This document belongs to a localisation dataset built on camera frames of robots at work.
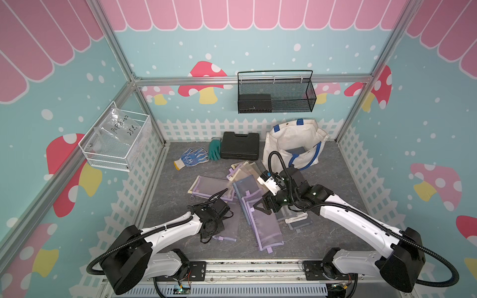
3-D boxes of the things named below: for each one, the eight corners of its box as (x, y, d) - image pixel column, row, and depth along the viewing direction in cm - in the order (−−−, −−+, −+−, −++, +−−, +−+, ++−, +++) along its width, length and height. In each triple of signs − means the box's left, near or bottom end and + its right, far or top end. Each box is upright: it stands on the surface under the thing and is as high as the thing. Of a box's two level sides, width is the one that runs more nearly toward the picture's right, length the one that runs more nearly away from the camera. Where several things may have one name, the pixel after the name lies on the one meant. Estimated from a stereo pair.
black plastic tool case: (221, 162, 112) (220, 155, 107) (224, 138, 125) (223, 130, 120) (259, 162, 112) (260, 155, 107) (258, 138, 125) (258, 130, 120)
